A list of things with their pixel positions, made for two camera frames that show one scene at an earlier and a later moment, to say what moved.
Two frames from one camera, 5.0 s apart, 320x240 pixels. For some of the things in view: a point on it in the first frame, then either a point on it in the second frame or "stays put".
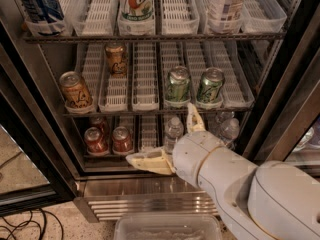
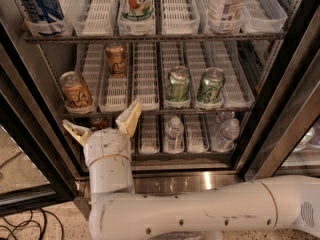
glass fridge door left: [34, 176] stays put
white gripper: [190, 153] → [107, 144]
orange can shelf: [117, 58] stays put
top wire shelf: [157, 38] stays put
